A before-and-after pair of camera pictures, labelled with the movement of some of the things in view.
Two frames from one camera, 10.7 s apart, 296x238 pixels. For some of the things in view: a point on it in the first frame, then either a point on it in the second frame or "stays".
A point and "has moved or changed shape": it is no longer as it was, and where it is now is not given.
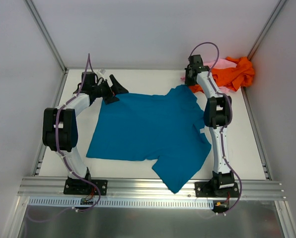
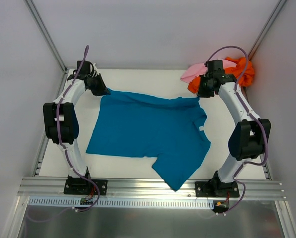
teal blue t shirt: (167, 129) has moved or changed shape
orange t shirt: (239, 74) stays
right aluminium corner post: (266, 27) stays
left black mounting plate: (82, 187) stays
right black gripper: (188, 75) to (203, 90)
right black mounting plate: (233, 192) stays
